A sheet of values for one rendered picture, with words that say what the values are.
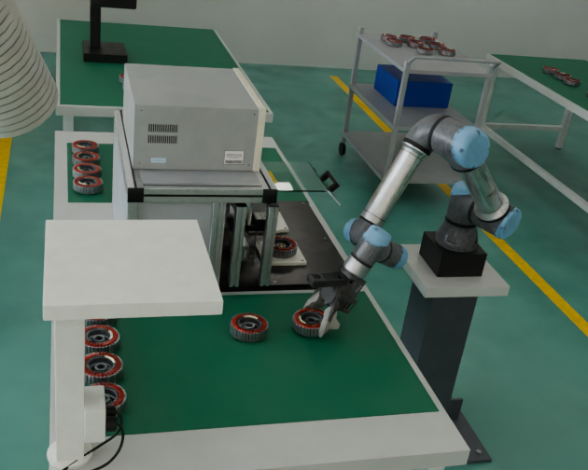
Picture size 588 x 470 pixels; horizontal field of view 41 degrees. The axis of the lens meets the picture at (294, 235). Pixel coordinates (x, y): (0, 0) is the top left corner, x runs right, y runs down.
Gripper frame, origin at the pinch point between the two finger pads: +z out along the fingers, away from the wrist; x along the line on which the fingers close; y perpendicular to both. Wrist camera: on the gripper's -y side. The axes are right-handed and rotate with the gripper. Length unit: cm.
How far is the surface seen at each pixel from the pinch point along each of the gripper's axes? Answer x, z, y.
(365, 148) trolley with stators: 279, -30, 178
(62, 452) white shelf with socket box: -38, 36, -68
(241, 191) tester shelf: 23.3, -21.0, -31.1
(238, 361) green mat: -10.7, 14.4, -21.5
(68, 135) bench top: 166, 25, -39
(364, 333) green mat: -5.4, -6.0, 15.3
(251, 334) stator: -3.4, 8.6, -17.7
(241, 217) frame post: 25.4, -13.3, -24.9
